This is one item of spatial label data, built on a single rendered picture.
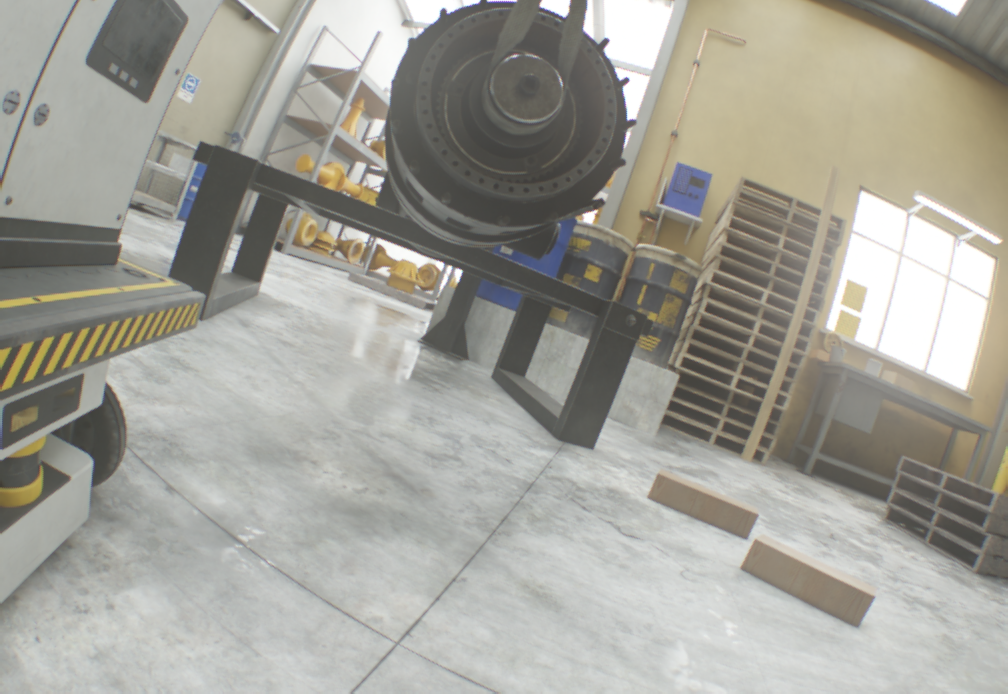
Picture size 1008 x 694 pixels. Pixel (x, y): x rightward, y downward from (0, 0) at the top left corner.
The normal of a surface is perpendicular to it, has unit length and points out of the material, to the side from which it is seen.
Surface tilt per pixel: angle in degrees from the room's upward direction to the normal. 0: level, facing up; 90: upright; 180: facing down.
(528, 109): 90
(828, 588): 90
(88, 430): 91
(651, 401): 90
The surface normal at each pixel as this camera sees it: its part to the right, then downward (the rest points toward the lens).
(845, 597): -0.65, -0.24
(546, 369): -0.24, -0.07
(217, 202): 0.27, 0.12
